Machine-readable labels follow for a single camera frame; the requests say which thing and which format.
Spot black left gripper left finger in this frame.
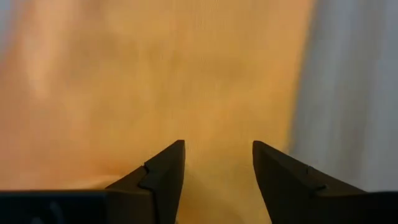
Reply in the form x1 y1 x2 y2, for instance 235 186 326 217
0 139 186 224

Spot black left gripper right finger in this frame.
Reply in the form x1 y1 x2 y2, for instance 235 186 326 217
252 140 398 224

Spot orange microfiber towel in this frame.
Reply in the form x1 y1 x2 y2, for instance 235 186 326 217
0 0 317 224

